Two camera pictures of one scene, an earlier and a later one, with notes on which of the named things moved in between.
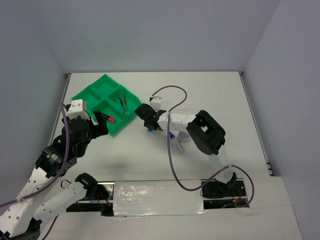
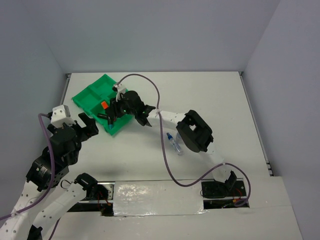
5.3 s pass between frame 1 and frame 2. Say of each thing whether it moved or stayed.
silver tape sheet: stayed
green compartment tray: stayed
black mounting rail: stayed
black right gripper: moved
